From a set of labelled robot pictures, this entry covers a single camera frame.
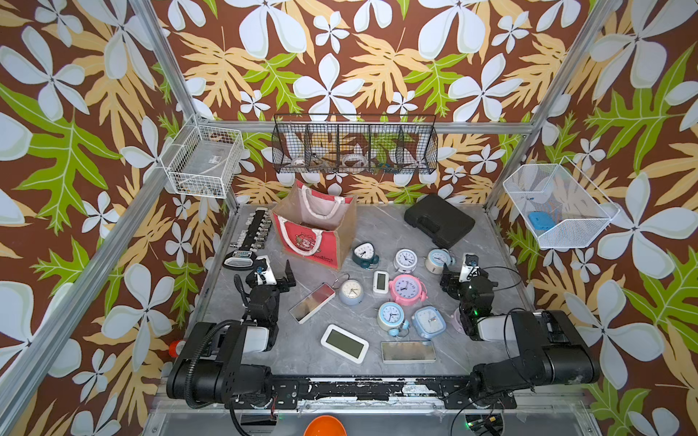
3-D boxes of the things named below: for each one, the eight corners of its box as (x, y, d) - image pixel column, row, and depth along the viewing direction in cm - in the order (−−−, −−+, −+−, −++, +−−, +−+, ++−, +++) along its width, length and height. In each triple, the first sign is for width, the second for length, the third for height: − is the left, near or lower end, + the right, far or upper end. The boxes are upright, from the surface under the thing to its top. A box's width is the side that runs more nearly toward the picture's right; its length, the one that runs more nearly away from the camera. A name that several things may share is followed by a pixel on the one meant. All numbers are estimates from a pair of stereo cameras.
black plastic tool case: (444, 252, 107) (448, 244, 103) (402, 219, 118) (404, 211, 114) (473, 227, 115) (478, 218, 111) (432, 198, 126) (435, 190, 122)
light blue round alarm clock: (385, 339, 85) (386, 336, 82) (372, 310, 91) (373, 306, 88) (409, 331, 87) (411, 326, 84) (395, 303, 93) (397, 298, 90)
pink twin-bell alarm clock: (391, 306, 92) (392, 303, 90) (388, 278, 99) (389, 274, 97) (427, 306, 92) (429, 303, 90) (422, 278, 99) (423, 274, 97)
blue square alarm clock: (414, 339, 86) (417, 334, 82) (410, 310, 92) (412, 305, 88) (444, 339, 86) (448, 334, 82) (438, 310, 92) (442, 305, 88)
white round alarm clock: (394, 272, 101) (395, 266, 98) (392, 254, 106) (393, 248, 103) (416, 272, 101) (419, 266, 98) (413, 254, 106) (415, 248, 103)
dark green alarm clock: (358, 273, 100) (359, 268, 97) (349, 250, 106) (349, 245, 103) (380, 267, 101) (381, 262, 99) (370, 245, 108) (371, 240, 105)
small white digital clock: (373, 292, 95) (373, 290, 93) (372, 274, 100) (372, 271, 98) (389, 292, 95) (390, 290, 93) (387, 274, 100) (388, 271, 98)
